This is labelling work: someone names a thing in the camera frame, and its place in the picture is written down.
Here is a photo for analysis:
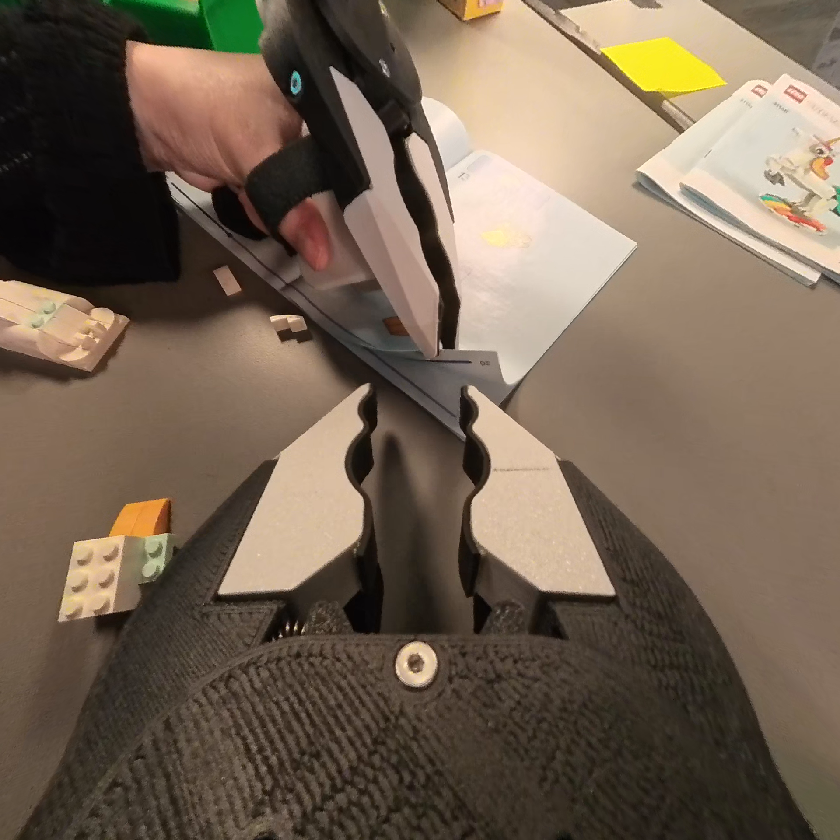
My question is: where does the large white lego assembly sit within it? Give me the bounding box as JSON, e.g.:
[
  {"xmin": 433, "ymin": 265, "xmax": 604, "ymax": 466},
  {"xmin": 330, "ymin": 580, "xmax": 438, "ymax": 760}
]
[{"xmin": 0, "ymin": 280, "xmax": 130, "ymax": 374}]

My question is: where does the person's left hand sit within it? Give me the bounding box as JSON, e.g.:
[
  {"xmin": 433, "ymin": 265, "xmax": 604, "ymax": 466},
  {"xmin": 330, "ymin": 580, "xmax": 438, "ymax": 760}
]
[{"xmin": 126, "ymin": 39, "xmax": 333, "ymax": 271}]

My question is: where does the green plastic bin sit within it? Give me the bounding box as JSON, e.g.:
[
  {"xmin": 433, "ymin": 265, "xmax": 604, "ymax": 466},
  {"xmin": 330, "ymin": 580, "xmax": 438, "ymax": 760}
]
[{"xmin": 108, "ymin": 0, "xmax": 266, "ymax": 55}]

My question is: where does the pale blue instruction booklet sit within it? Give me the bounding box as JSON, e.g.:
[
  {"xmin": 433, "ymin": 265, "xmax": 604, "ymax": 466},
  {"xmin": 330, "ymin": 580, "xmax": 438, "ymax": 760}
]
[{"xmin": 167, "ymin": 97, "xmax": 639, "ymax": 442}]

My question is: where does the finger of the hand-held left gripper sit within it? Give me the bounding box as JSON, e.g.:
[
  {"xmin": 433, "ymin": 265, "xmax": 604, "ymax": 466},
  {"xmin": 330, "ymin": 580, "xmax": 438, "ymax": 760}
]
[
  {"xmin": 328, "ymin": 64, "xmax": 441, "ymax": 361},
  {"xmin": 403, "ymin": 98, "xmax": 462, "ymax": 349}
]

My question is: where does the yellow purple box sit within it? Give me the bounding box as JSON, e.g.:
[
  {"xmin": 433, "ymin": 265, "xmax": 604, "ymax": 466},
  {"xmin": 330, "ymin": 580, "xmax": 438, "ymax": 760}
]
[{"xmin": 438, "ymin": 0, "xmax": 506, "ymax": 21}]

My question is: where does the yellow paper sheet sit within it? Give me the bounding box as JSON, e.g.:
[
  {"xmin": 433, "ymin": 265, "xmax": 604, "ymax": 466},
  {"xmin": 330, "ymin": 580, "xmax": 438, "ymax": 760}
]
[{"xmin": 600, "ymin": 37, "xmax": 728, "ymax": 99}]

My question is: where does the unicorn cover instruction booklet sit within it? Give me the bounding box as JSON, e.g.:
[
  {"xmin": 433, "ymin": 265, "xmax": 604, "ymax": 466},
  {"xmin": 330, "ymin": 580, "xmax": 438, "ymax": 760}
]
[{"xmin": 679, "ymin": 74, "xmax": 840, "ymax": 284}]

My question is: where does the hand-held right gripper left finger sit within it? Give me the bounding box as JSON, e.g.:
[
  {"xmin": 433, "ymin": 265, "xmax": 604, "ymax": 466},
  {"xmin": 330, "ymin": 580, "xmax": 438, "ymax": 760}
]
[{"xmin": 217, "ymin": 384, "xmax": 385, "ymax": 634}]

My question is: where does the person's left forearm black sleeve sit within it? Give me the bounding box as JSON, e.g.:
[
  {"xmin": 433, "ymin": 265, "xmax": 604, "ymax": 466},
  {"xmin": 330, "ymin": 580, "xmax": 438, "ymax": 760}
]
[{"xmin": 0, "ymin": 0, "xmax": 182, "ymax": 287}]

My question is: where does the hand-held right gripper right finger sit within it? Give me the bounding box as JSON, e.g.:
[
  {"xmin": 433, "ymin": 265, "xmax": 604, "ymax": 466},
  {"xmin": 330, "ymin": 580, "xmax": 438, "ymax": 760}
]
[{"xmin": 461, "ymin": 386, "xmax": 618, "ymax": 634}]

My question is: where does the closed pale instruction booklet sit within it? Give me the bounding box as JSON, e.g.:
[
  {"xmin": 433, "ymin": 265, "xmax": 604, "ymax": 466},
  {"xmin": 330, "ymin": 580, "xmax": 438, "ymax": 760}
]
[{"xmin": 635, "ymin": 80, "xmax": 824, "ymax": 287}]

